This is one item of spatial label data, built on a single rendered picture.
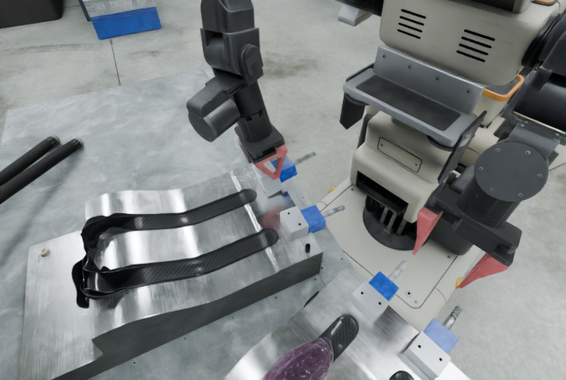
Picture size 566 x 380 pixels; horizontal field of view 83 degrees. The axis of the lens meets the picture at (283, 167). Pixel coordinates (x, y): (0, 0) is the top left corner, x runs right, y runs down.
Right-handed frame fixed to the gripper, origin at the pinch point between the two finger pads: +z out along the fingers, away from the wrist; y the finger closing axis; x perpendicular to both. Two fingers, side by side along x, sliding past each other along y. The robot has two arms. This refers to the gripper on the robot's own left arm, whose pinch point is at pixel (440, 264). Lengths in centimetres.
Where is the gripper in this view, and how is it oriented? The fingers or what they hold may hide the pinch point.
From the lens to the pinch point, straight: 51.6
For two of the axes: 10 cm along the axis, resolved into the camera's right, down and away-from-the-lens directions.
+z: -3.2, 8.5, 4.3
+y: 7.0, 5.1, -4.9
